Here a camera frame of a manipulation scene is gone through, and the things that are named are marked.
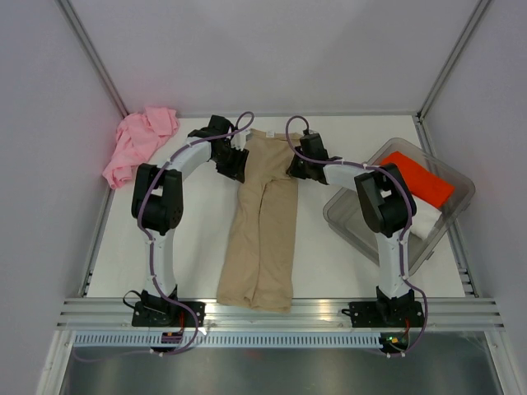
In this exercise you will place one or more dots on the white t shirt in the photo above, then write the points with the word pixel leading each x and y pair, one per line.
pixel 424 220

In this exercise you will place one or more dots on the clear grey plastic bin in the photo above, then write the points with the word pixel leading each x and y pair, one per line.
pixel 343 212

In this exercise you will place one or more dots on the pink crumpled t shirt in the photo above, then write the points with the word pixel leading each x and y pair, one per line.
pixel 137 138

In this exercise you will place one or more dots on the rolled orange t shirt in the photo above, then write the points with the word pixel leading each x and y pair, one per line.
pixel 421 183

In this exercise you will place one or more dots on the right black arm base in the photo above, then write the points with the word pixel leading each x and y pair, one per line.
pixel 366 314

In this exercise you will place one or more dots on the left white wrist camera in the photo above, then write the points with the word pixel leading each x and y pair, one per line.
pixel 240 138

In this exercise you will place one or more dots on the white slotted cable duct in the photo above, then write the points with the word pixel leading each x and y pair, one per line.
pixel 360 340

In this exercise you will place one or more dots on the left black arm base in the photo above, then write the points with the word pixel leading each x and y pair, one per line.
pixel 155 312

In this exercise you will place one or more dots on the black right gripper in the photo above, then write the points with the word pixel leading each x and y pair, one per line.
pixel 294 170

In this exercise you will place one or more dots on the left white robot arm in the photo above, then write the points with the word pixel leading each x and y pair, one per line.
pixel 158 198

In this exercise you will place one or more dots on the beige t shirt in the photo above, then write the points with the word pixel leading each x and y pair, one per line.
pixel 257 271

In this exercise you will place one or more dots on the aluminium front rail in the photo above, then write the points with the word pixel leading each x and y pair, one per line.
pixel 307 315

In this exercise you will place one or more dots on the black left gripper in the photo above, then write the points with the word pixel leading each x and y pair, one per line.
pixel 236 171

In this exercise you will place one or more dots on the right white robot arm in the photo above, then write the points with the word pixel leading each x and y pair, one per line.
pixel 387 208

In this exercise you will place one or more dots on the right aluminium frame post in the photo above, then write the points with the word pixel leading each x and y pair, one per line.
pixel 475 18

